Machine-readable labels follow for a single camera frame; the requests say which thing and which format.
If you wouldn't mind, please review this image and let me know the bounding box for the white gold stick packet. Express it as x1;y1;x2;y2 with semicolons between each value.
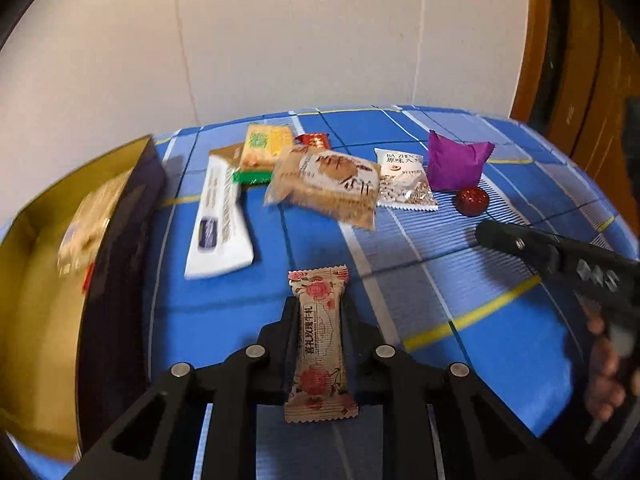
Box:
184;144;255;281

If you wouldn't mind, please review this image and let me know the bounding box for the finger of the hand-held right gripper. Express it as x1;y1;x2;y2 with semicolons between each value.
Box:
474;220;566;273

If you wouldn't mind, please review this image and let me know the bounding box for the purple snack packet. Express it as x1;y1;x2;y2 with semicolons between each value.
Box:
427;130;496;192

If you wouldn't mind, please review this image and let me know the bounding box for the white seed packet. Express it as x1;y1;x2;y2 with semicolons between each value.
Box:
375;147;439;212

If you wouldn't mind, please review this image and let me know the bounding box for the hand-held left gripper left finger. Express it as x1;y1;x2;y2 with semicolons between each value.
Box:
65;299;299;480

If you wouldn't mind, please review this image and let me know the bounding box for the rose print candy packet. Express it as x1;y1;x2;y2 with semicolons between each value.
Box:
284;262;361;423

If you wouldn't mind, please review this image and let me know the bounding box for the yellow cracker packet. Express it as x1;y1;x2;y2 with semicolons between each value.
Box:
235;123;293;186

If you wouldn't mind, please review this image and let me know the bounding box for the blue plaid bed sheet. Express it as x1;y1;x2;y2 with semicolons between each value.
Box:
0;105;640;480

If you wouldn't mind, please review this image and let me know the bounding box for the brown wooden furniture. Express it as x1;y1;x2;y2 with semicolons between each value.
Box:
510;0;640;191

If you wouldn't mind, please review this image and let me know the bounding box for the beige snack packet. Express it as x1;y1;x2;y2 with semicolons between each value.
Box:
56;180;127;283

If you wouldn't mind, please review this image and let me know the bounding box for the person's right hand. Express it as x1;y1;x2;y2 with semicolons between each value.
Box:
582;305;640;423

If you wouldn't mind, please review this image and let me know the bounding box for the brown pastry packet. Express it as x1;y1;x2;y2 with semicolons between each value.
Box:
263;146;381;232

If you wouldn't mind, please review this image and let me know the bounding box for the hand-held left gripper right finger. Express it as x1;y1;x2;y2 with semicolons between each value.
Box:
344;304;571;480

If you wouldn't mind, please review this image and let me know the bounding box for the gold tin box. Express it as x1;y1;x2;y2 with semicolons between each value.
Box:
0;134;167;461

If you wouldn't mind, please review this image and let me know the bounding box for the small red candy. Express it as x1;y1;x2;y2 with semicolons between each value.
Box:
295;131;330;151

